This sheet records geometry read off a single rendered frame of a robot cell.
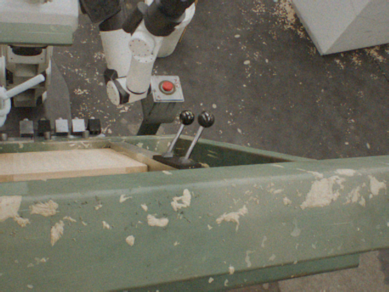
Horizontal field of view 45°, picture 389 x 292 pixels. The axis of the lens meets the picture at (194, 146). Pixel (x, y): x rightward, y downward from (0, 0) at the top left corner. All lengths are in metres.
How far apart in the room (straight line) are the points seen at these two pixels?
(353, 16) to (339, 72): 0.48
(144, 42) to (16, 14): 0.36
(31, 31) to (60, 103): 2.08
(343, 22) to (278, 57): 0.49
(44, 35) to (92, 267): 0.23
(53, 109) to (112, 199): 2.13
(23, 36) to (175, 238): 0.25
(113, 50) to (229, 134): 1.59
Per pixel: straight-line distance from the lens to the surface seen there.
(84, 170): 1.16
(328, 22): 3.57
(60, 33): 0.51
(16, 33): 0.51
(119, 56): 1.46
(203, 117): 0.99
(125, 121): 2.77
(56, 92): 2.62
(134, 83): 1.40
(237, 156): 1.25
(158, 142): 1.70
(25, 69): 2.04
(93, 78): 2.90
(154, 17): 1.21
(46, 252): 0.44
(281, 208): 0.51
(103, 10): 1.42
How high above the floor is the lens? 2.35
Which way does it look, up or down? 57 degrees down
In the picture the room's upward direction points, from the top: 33 degrees clockwise
